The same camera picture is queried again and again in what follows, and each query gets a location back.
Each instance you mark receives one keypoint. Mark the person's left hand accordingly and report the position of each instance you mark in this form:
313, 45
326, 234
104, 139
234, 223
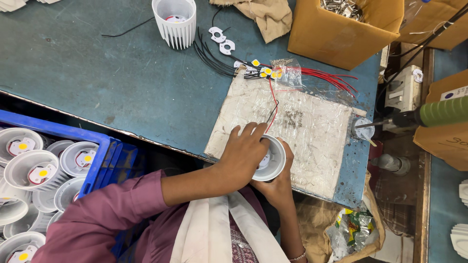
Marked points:
239, 160

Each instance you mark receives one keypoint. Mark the person's right hand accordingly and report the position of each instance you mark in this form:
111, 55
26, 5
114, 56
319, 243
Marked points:
278, 190

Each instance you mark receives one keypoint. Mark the white finned lamp housing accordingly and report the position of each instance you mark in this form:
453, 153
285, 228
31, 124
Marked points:
175, 29
274, 160

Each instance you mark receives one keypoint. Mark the brown waste bag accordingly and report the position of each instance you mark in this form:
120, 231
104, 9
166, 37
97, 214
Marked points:
314, 222

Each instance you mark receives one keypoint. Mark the plastic-covered work board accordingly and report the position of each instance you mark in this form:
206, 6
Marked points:
314, 146

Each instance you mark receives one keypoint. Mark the heap of small screws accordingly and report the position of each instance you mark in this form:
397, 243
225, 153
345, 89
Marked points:
294, 118

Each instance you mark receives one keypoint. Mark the white scarf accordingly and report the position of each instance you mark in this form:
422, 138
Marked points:
215, 230

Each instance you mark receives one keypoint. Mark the heap of crumpled wrappers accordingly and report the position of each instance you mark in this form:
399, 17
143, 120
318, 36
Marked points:
351, 233

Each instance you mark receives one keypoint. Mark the cluster of yellow LED chips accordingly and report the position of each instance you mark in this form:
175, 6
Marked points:
265, 70

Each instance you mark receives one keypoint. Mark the clear plastic screw bag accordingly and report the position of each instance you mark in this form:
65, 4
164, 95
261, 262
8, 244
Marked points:
289, 75

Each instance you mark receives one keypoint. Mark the small white paste cup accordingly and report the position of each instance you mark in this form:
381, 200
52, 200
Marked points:
362, 131

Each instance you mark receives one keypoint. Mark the checked cloth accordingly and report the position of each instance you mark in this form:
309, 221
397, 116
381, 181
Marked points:
396, 208

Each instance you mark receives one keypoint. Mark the blue plastic crate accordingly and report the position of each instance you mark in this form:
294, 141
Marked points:
106, 160

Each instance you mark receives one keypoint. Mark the maroon shirt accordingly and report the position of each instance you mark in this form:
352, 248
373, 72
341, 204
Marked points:
106, 222

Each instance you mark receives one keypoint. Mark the beige cloth rag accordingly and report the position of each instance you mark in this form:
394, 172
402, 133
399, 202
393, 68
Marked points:
268, 16

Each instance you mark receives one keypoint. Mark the white power socket box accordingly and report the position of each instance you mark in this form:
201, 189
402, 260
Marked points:
400, 95

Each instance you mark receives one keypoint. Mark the cardboard box of metal clips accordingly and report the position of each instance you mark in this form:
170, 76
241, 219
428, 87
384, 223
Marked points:
340, 40

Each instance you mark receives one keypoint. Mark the labelled cardboard box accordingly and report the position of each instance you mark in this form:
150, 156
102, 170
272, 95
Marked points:
446, 142

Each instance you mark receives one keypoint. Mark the green-grip electric screwdriver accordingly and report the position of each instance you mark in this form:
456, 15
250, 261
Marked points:
435, 111

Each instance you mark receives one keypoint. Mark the heap of metal clips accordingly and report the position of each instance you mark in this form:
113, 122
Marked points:
342, 8

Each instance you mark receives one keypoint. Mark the stack of white finned parts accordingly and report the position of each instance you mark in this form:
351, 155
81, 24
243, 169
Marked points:
461, 233

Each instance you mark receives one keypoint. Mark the heap of assembled lamp housings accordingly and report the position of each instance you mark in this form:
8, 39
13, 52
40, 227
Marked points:
40, 171

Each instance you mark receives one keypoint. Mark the plain cardboard box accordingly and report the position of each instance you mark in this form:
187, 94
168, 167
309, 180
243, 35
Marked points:
438, 33

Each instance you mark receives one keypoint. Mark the pile of white plastic parts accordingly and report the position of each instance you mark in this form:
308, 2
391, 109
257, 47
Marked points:
14, 3

